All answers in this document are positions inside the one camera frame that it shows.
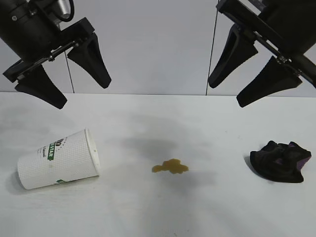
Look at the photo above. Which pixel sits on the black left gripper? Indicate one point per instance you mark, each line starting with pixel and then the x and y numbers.
pixel 27 32

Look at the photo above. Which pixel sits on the white paper cup green logo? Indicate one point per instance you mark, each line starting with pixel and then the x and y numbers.
pixel 61 163

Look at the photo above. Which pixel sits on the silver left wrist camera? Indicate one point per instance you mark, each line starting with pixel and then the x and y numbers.
pixel 61 10

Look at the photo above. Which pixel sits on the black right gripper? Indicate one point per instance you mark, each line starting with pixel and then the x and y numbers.
pixel 288 24

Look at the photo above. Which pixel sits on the black purple cloth rag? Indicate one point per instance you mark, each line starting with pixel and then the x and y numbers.
pixel 271 163

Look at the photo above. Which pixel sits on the brown liquid spill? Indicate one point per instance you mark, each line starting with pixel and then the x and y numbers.
pixel 172 168

